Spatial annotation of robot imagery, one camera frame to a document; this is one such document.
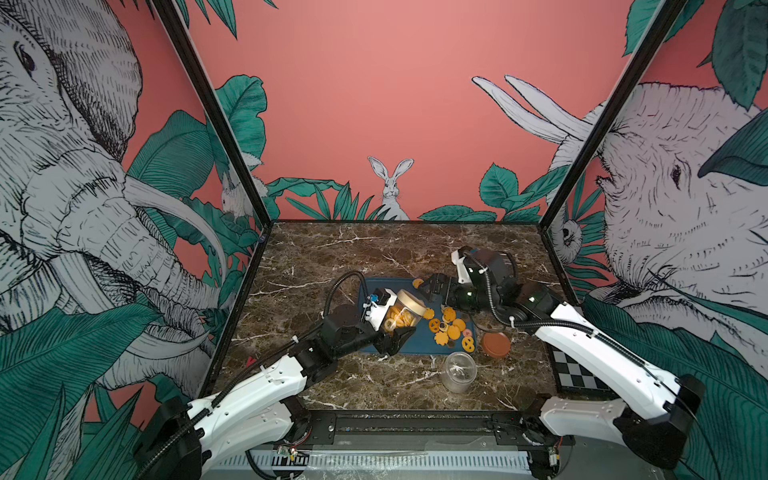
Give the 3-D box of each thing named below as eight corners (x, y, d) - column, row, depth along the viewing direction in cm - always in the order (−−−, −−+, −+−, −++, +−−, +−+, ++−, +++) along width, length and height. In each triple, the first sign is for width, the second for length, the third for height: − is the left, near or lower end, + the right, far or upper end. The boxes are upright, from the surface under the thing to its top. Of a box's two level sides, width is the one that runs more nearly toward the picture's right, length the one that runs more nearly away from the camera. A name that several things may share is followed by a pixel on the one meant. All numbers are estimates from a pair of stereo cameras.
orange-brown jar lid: (484, 358, 88) (486, 355, 86) (479, 335, 93) (481, 332, 91) (510, 358, 88) (513, 356, 87) (505, 335, 93) (507, 332, 91)
